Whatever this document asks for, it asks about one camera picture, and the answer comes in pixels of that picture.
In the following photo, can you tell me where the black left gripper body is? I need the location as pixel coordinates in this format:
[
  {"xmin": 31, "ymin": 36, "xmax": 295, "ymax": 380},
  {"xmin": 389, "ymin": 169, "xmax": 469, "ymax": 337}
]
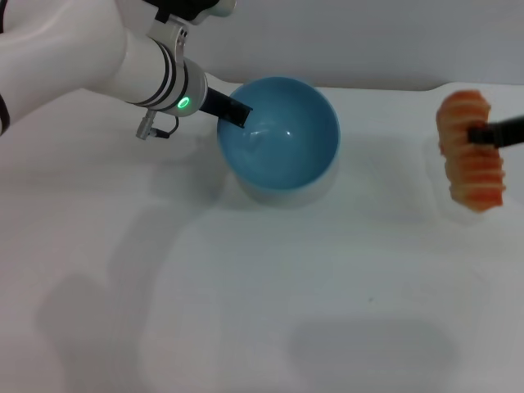
[{"xmin": 199, "ymin": 87, "xmax": 233, "ymax": 120}]

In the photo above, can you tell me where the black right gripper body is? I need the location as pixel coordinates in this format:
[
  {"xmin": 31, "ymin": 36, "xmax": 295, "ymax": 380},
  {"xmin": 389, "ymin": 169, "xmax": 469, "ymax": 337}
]
[{"xmin": 490, "ymin": 116, "xmax": 524, "ymax": 151}]

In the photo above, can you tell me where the orange ridged bread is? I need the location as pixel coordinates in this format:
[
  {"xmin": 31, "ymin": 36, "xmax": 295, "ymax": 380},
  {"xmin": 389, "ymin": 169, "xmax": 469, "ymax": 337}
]
[{"xmin": 435, "ymin": 89, "xmax": 508, "ymax": 214}]

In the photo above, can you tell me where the blue bowl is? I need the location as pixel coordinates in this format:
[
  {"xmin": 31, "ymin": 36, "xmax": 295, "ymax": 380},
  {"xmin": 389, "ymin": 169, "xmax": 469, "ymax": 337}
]
[{"xmin": 216, "ymin": 76, "xmax": 341, "ymax": 193}]

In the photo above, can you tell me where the left arm connector cable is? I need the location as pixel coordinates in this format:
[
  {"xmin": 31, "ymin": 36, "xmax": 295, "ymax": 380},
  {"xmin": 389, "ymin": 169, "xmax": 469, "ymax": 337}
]
[{"xmin": 136, "ymin": 113, "xmax": 182, "ymax": 141}]

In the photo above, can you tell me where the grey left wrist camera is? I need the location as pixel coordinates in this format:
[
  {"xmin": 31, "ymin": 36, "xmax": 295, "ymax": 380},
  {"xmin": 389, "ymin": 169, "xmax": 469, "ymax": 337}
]
[{"xmin": 141, "ymin": 0, "xmax": 237, "ymax": 26}]

